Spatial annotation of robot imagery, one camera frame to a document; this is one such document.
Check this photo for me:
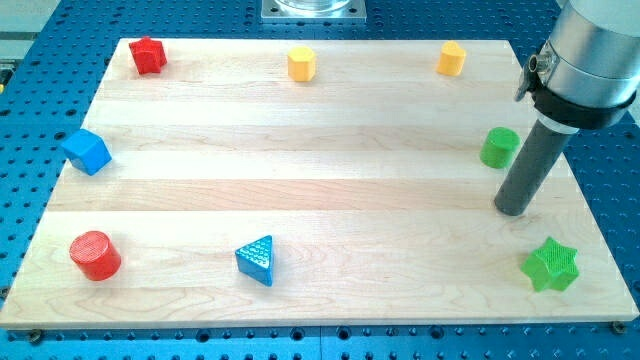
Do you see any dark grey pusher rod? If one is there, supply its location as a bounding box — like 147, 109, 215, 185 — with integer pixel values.
494, 119, 578, 216

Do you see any wooden board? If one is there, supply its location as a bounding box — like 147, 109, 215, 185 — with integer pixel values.
1, 38, 638, 329

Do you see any green cylinder block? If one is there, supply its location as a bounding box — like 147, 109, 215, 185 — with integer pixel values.
479, 127, 520, 169

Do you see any yellow heart block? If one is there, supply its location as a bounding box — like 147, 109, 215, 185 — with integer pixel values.
436, 41, 466, 76

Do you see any blue cube block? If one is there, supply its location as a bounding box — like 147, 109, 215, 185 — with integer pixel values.
61, 129, 112, 176

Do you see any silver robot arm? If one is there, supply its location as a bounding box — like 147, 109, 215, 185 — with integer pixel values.
514, 0, 639, 130

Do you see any yellow hexagon block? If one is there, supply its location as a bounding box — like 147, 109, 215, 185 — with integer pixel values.
287, 46, 316, 82

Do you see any blue triangle block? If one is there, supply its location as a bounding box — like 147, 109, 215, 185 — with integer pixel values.
235, 235, 274, 287

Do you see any green star block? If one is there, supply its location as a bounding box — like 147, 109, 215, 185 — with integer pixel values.
520, 237, 580, 292

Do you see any red cylinder block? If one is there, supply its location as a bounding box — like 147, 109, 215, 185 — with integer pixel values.
69, 230, 122, 281

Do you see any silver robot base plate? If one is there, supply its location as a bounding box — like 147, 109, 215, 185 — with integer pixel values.
260, 0, 367, 23

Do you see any red star block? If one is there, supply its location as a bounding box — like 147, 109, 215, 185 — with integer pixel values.
129, 36, 167, 75

